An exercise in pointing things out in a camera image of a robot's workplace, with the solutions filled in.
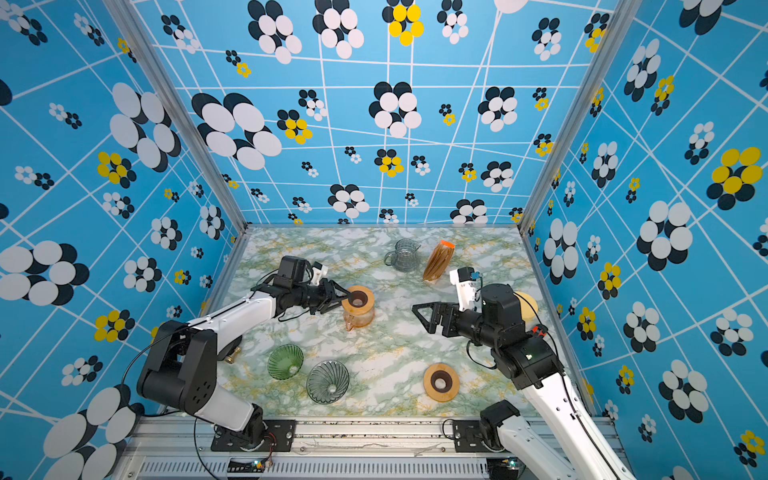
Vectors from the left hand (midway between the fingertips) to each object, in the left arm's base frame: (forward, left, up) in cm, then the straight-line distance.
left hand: (349, 296), depth 86 cm
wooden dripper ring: (+1, -3, -3) cm, 4 cm away
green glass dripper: (-15, +19, -12) cm, 27 cm away
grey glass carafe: (+19, -17, -5) cm, 26 cm away
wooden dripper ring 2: (-21, -26, -12) cm, 36 cm away
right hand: (-12, -21, +14) cm, 28 cm away
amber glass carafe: (-3, 0, -10) cm, 10 cm away
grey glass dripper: (-21, +5, -10) cm, 24 cm away
